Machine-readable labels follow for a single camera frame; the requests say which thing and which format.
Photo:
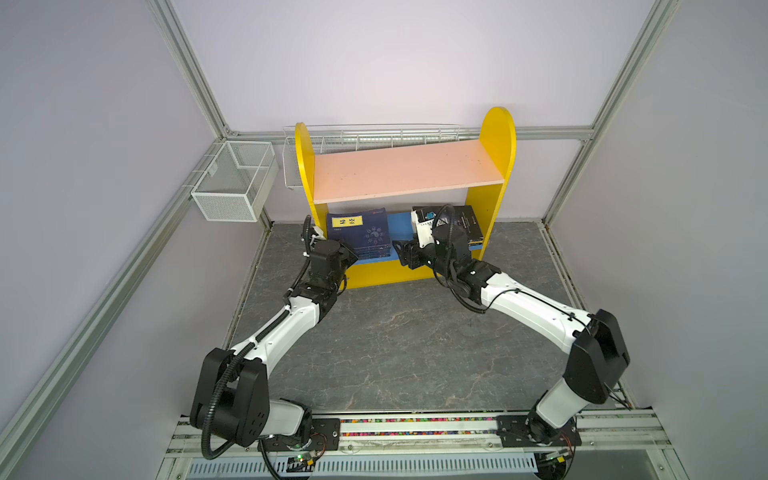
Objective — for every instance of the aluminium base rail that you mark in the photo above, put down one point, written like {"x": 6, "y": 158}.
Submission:
{"x": 616, "y": 443}

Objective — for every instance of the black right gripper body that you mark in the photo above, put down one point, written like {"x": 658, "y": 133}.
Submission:
{"x": 430, "y": 259}

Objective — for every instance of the yellow wooden bookshelf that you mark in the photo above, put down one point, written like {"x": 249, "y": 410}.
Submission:
{"x": 483, "y": 167}

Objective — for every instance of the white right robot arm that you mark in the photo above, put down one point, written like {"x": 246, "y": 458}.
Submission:
{"x": 594, "y": 343}

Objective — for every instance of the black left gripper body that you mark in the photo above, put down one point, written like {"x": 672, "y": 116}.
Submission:
{"x": 346, "y": 258}

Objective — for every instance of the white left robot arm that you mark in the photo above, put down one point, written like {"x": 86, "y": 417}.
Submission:
{"x": 232, "y": 403}

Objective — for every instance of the dark wolf cover book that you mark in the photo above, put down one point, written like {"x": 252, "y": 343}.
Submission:
{"x": 464, "y": 217}

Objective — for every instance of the navy book with flower emblem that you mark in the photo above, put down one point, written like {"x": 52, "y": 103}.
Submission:
{"x": 367, "y": 233}

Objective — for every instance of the white mesh basket left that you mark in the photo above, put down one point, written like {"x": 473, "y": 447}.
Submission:
{"x": 236, "y": 183}

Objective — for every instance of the white wire basket rear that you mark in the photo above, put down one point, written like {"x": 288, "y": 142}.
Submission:
{"x": 330, "y": 139}

